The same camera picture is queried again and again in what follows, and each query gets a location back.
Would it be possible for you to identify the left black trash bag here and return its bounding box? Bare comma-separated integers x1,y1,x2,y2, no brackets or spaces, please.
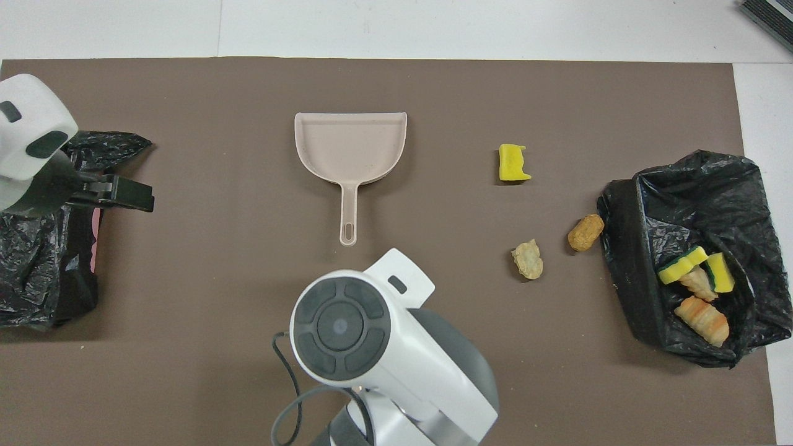
0,130,153,331

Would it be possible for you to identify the brown croquette nugget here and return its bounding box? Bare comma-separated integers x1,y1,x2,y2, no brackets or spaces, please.
567,214,605,252

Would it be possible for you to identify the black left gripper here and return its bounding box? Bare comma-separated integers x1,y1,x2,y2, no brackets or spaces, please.
9,151,156,217

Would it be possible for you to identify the brown table mat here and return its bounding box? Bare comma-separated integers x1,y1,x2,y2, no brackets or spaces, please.
0,58,778,446

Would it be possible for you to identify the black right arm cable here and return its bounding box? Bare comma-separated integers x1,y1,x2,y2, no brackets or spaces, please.
271,331,375,446

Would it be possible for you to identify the right black trash bag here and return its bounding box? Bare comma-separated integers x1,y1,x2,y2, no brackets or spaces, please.
597,149,793,368

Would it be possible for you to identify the orange striped toy croissant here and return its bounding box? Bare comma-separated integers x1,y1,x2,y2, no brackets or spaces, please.
673,295,730,348

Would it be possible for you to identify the yellow sponge piece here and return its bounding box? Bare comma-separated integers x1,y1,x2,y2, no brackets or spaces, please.
706,252,736,294
657,246,709,286
499,144,533,183

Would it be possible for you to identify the beige plastic dustpan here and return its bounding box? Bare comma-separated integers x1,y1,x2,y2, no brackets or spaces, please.
294,111,408,247

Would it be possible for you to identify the black trash bag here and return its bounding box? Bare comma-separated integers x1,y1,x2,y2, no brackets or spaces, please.
597,149,793,368
0,130,153,331

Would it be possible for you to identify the pale striped toy croissant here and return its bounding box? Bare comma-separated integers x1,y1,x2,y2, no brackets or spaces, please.
678,266,719,302

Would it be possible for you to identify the dark grey ribbed device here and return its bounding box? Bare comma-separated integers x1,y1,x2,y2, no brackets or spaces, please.
737,0,793,53

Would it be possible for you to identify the pale fried food piece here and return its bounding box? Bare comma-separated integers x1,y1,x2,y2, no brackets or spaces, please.
511,239,544,280

